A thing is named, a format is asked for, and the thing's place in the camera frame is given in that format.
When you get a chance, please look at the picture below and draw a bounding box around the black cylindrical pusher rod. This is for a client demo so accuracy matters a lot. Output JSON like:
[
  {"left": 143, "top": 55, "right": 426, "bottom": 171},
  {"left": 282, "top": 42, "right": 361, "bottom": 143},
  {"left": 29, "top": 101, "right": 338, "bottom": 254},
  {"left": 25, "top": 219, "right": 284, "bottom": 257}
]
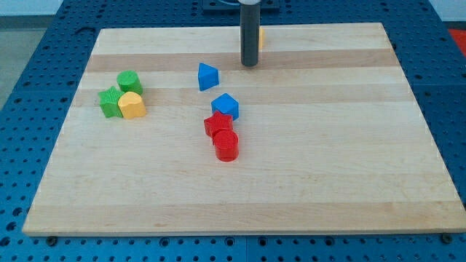
[{"left": 239, "top": 0, "right": 261, "bottom": 67}]

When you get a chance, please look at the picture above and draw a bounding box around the yellow heart block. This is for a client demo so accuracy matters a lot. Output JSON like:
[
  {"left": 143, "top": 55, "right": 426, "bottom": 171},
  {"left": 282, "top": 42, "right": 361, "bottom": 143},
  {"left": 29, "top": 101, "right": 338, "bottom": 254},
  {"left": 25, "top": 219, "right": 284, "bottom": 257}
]
[{"left": 117, "top": 92, "right": 147, "bottom": 119}]

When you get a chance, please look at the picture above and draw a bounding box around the red star block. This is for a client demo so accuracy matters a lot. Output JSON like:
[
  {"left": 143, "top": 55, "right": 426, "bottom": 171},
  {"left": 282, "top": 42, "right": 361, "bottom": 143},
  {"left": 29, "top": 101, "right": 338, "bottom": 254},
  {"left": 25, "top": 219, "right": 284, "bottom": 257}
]
[{"left": 204, "top": 111, "right": 233, "bottom": 138}]

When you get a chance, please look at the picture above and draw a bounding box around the green cylinder block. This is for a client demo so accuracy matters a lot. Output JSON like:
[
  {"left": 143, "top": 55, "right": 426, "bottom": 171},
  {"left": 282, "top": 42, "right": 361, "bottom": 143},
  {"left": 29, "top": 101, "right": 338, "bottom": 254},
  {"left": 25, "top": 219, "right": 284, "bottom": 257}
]
[{"left": 116, "top": 71, "right": 143, "bottom": 95}]

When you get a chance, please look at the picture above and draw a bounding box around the yellow block behind rod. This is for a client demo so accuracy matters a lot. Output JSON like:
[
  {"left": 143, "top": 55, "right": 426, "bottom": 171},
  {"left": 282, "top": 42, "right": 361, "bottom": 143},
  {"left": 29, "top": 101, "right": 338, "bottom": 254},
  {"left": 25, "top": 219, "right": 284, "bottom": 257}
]
[{"left": 258, "top": 27, "right": 265, "bottom": 51}]

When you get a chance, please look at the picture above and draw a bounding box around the blue triangle block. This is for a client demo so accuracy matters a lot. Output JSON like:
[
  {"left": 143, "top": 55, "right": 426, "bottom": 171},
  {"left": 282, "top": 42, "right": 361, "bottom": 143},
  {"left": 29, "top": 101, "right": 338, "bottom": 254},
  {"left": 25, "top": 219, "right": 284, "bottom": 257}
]
[{"left": 197, "top": 63, "right": 220, "bottom": 92}]

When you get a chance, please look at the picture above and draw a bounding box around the light wooden board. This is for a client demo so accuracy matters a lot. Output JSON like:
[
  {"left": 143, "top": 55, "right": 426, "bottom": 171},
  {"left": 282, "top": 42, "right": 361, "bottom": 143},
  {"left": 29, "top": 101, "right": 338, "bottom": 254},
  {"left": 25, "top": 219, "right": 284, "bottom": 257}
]
[{"left": 23, "top": 23, "right": 465, "bottom": 237}]

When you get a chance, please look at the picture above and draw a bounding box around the red cylinder block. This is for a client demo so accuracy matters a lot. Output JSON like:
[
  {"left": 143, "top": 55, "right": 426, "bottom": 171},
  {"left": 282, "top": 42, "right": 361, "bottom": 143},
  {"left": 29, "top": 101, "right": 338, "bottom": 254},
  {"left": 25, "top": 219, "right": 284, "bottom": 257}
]
[{"left": 213, "top": 130, "right": 239, "bottom": 162}]

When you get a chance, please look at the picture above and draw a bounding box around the blue cube block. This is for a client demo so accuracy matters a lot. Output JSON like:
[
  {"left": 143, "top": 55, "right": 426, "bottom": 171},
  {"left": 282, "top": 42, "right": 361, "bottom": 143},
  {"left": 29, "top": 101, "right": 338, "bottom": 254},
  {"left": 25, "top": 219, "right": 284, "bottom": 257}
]
[{"left": 211, "top": 93, "right": 239, "bottom": 120}]

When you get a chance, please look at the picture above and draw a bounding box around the green star block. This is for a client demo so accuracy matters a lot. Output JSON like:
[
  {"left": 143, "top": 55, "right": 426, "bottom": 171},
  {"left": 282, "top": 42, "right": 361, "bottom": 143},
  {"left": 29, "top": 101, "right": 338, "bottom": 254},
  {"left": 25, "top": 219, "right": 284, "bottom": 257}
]
[{"left": 98, "top": 86, "right": 124, "bottom": 118}]

